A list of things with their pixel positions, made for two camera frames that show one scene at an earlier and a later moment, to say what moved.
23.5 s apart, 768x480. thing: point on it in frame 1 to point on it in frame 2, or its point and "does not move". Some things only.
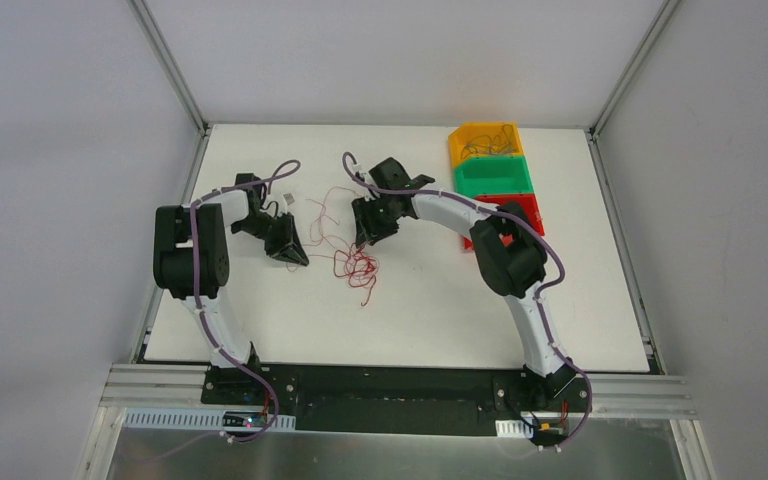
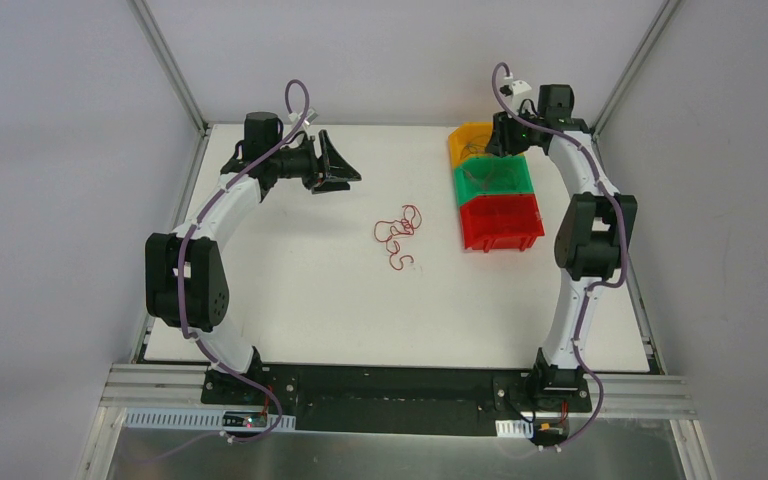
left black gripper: [275, 232] to [321, 166]
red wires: [351, 260] to [384, 230]
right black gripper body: [371, 217] to [502, 137]
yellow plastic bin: [480, 139] does not move
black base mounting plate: [394, 398] does not move
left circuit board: [244, 419] does not move
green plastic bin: [492, 175] does not move
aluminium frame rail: [613, 396] does not move
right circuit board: [550, 431] does not move
